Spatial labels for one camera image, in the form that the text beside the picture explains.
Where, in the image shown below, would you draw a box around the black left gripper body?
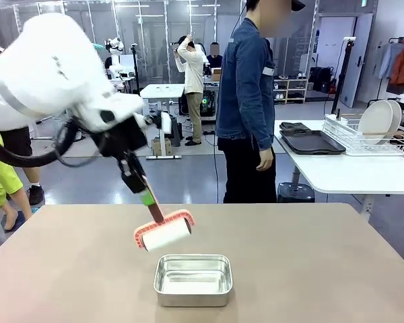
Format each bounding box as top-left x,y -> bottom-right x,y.
94,114 -> 149,157

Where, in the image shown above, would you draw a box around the pink lint roller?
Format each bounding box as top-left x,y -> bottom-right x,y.
133,174 -> 196,252

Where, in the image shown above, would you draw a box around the dark brown serving tray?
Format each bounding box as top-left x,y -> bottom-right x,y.
279,130 -> 347,156

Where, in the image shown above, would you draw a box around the person's right denim forearm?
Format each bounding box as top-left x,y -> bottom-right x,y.
252,110 -> 275,153

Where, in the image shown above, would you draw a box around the person's right hand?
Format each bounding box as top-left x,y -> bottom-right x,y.
257,149 -> 275,172

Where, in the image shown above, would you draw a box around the cardboard box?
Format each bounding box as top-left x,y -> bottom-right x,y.
151,137 -> 173,157

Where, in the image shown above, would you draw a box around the white background desk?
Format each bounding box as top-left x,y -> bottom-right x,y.
139,83 -> 187,161

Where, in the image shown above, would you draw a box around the person in cream sweater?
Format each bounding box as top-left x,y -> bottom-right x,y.
173,35 -> 205,147

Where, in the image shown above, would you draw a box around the person in denim jacket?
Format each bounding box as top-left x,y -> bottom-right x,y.
215,0 -> 306,204

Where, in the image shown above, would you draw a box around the seated person in dark top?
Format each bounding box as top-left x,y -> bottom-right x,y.
207,42 -> 224,69

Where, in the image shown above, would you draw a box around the rectangular steel container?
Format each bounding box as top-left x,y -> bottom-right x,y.
154,254 -> 234,308

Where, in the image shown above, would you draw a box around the person in yellow-green trousers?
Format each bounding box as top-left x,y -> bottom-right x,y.
0,127 -> 33,234

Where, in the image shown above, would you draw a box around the black plastic stool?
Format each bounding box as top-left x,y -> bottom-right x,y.
276,181 -> 316,204

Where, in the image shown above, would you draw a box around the folded grey cloth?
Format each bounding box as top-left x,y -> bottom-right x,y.
279,121 -> 312,133

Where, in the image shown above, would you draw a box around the wooden shoe shelf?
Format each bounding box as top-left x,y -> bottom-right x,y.
274,77 -> 309,104

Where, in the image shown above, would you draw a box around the black bags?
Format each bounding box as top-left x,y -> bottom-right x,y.
309,66 -> 338,94

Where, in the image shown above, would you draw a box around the white side table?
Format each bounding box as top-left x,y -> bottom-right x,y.
274,119 -> 404,203

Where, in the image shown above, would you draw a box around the black stand with white device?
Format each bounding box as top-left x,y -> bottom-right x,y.
331,36 -> 358,115

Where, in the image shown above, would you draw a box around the white door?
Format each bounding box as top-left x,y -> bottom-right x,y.
339,13 -> 375,109

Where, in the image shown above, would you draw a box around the grey hanging shirt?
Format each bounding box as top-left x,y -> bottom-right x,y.
373,42 -> 404,80

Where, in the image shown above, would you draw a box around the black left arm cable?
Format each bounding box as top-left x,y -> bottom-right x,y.
0,117 -> 122,168

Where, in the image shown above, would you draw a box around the white wire dish rack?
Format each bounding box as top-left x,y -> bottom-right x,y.
324,112 -> 404,157

